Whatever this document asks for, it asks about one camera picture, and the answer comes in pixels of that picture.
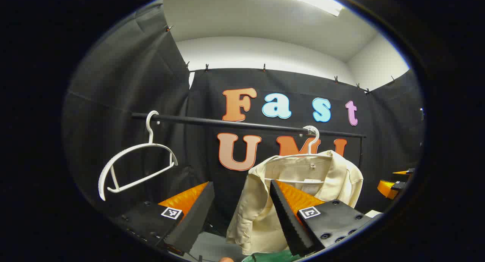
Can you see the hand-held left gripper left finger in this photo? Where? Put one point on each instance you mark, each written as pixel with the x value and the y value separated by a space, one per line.
pixel 197 216

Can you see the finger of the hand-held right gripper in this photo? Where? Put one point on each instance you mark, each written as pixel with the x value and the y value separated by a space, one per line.
pixel 386 189
pixel 403 172

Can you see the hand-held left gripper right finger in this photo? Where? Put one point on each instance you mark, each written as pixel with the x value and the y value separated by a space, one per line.
pixel 288 220

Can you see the cream shirt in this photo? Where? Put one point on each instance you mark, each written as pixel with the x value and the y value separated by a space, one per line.
pixel 257 216

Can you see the green laundry hamper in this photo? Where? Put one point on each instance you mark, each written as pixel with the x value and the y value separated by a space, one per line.
pixel 273 257

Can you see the white hanger with shirt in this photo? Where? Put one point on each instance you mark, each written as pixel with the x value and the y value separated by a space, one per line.
pixel 313 142

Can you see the empty white hanger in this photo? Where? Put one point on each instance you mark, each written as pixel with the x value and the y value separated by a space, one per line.
pixel 151 144

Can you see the black clothes rack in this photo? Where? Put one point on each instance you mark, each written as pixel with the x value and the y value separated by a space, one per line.
pixel 197 120

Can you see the black backdrop cloth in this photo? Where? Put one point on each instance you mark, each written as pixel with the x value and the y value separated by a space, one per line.
pixel 197 99

